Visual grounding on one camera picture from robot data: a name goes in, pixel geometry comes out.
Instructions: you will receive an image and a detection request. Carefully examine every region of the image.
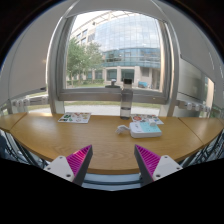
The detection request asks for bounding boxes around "sticker sheet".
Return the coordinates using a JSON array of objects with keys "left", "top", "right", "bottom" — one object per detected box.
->
[
  {"left": 131, "top": 114, "right": 164, "bottom": 125},
  {"left": 59, "top": 112, "right": 91, "bottom": 124}
]

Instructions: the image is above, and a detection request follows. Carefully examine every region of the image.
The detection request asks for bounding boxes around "white charger plug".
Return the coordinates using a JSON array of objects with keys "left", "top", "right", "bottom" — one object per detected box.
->
[{"left": 115, "top": 125, "right": 130, "bottom": 134}]

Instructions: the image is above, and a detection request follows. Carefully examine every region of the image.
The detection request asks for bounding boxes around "left sticker sheet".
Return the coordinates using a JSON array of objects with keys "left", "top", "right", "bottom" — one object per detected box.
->
[{"left": 59, "top": 112, "right": 91, "bottom": 124}]

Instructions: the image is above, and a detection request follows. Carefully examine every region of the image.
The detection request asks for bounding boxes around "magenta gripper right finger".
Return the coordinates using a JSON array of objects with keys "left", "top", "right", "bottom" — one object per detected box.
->
[{"left": 134, "top": 145, "right": 182, "bottom": 186}]

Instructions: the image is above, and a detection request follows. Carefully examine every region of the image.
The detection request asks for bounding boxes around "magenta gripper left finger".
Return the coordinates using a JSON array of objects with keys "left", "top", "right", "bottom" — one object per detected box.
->
[{"left": 44, "top": 145, "right": 93, "bottom": 186}]

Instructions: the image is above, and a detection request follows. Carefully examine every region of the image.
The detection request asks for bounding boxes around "right roller blind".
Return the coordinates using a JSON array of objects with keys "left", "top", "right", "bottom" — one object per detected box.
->
[{"left": 158, "top": 2, "right": 223, "bottom": 82}]

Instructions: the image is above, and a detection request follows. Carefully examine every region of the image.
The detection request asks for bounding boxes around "roller blind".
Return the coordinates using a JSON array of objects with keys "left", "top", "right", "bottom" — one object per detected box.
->
[
  {"left": 0, "top": 2, "right": 68, "bottom": 104},
  {"left": 158, "top": 2, "right": 223, "bottom": 82}
]

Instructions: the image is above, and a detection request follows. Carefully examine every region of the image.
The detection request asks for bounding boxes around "left roller blind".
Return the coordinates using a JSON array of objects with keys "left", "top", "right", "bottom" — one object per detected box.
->
[{"left": 0, "top": 2, "right": 68, "bottom": 104}]

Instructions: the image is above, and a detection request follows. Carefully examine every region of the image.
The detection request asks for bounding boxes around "clear water bottle black cap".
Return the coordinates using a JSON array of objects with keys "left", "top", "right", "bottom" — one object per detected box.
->
[{"left": 120, "top": 78, "right": 133, "bottom": 120}]

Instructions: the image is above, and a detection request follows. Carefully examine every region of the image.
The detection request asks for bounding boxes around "right sticker sheet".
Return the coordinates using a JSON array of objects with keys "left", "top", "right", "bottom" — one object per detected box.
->
[{"left": 131, "top": 114, "right": 164, "bottom": 125}]

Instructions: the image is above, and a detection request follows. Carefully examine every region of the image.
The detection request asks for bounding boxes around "small grey object on sill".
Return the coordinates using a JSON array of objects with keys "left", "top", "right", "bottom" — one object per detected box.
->
[{"left": 105, "top": 79, "right": 120, "bottom": 88}]

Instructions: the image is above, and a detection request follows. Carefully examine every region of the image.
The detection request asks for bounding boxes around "white power strip box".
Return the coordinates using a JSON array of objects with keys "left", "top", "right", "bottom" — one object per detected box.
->
[{"left": 129, "top": 122, "right": 162, "bottom": 138}]

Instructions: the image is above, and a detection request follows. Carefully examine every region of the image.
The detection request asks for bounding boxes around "window frame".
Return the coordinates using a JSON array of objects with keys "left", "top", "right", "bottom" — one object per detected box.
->
[{"left": 47, "top": 0, "right": 179, "bottom": 116}]

